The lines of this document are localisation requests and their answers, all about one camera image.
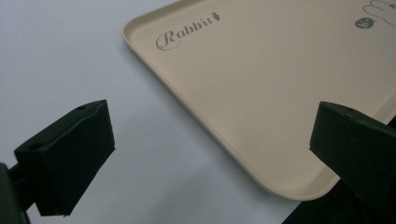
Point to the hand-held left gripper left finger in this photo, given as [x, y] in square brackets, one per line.
[67, 158]

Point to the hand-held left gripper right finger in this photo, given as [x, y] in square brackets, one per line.
[358, 146]

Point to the beige plastic tray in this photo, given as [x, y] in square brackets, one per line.
[258, 90]

